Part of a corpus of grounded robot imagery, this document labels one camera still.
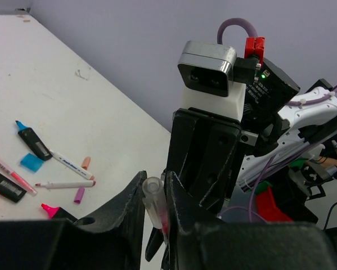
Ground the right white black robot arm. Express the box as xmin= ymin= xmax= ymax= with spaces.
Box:
xmin=145 ymin=53 xmax=337 ymax=269

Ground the white pen pink cap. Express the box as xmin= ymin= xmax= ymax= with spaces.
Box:
xmin=35 ymin=180 xmax=96 ymax=189

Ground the white pen peach cap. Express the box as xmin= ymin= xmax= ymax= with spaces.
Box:
xmin=50 ymin=150 xmax=95 ymax=181

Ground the red plastic part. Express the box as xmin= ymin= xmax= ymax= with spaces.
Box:
xmin=255 ymin=186 xmax=293 ymax=222

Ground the black blue highlighter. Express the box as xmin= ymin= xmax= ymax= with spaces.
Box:
xmin=15 ymin=120 xmax=52 ymax=161

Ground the pink translucent highlighter pen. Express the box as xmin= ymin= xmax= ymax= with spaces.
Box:
xmin=0 ymin=159 xmax=37 ymax=196

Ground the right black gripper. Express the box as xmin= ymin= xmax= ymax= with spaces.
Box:
xmin=166 ymin=109 xmax=241 ymax=213

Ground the black orange highlighter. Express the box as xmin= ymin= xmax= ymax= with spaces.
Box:
xmin=0 ymin=173 xmax=26 ymax=203

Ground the black marker pen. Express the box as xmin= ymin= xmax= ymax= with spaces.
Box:
xmin=41 ymin=204 xmax=78 ymax=223

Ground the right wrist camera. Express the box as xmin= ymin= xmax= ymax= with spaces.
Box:
xmin=177 ymin=40 xmax=246 ymax=122

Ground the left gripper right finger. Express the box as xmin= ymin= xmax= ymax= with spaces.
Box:
xmin=165 ymin=172 xmax=337 ymax=269

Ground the clear cap of red pen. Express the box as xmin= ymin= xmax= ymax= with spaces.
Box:
xmin=142 ymin=177 xmax=168 ymax=230

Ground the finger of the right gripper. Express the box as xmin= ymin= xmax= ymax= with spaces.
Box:
xmin=161 ymin=239 xmax=170 ymax=270
xmin=145 ymin=228 xmax=164 ymax=262

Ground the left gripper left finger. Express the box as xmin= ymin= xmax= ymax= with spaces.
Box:
xmin=0 ymin=171 xmax=147 ymax=269

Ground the small purple pen cap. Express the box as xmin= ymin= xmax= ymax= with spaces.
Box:
xmin=74 ymin=187 xmax=85 ymax=204

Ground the blue highlighter cap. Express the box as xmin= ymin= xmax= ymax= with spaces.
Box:
xmin=20 ymin=153 xmax=44 ymax=173

